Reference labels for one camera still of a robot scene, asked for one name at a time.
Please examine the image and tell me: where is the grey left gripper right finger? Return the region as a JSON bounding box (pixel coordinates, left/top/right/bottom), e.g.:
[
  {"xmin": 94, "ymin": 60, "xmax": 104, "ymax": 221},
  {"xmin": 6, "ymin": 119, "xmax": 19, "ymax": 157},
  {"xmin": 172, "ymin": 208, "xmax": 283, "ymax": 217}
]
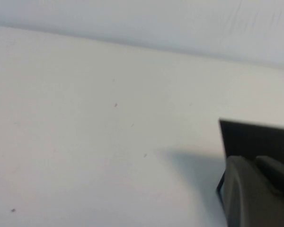
[{"xmin": 255, "ymin": 155, "xmax": 284, "ymax": 202}]

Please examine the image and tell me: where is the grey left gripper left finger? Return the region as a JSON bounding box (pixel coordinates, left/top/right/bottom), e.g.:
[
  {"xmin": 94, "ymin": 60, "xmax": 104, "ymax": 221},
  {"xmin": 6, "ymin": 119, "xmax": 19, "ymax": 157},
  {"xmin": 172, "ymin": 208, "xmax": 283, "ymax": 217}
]
[{"xmin": 223, "ymin": 155, "xmax": 284, "ymax": 227}]

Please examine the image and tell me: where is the black glasses case printed side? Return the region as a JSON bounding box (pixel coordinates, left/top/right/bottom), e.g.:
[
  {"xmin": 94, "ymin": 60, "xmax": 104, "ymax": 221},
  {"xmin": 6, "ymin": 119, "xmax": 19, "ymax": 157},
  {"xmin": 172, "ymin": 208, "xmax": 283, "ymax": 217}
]
[{"xmin": 215, "ymin": 119, "xmax": 284, "ymax": 199}]

